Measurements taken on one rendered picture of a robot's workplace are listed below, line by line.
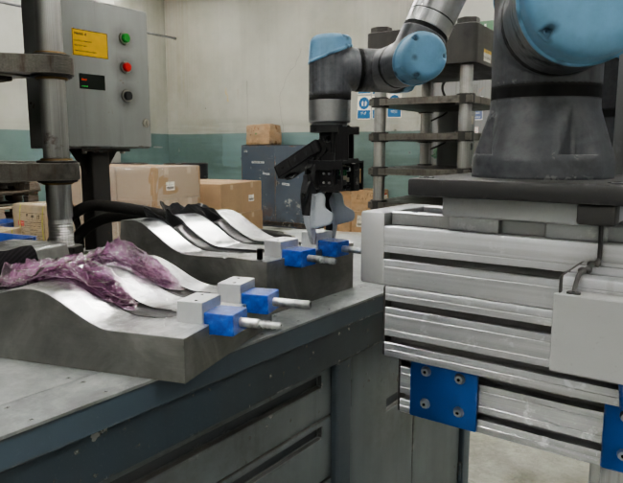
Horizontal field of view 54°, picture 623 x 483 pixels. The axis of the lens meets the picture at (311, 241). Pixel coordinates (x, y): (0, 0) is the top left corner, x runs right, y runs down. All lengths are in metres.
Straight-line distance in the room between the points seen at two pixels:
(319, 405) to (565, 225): 0.65
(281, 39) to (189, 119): 2.07
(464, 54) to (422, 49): 4.04
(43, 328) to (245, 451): 0.38
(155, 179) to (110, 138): 3.13
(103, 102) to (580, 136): 1.40
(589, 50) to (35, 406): 0.63
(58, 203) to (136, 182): 3.46
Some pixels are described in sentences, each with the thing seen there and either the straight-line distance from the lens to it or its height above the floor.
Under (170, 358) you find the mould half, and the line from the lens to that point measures 0.74.
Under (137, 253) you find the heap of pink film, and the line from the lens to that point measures 0.98.
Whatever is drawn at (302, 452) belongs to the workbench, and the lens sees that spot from 1.16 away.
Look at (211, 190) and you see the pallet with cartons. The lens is 5.77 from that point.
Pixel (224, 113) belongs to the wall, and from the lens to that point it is 9.61.
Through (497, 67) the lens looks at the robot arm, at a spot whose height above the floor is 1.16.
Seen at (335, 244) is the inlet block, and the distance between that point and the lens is 1.09.
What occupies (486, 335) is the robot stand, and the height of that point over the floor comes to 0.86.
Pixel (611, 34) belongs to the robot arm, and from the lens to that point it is 0.56.
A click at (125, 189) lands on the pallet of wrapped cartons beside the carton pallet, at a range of 5.15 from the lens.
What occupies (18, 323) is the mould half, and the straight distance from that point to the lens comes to 0.87.
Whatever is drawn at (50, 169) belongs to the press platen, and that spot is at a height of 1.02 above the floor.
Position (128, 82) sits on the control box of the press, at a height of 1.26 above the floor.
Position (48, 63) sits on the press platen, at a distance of 1.60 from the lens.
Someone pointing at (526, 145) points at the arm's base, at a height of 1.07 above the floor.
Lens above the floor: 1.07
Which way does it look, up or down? 9 degrees down
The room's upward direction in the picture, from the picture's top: straight up
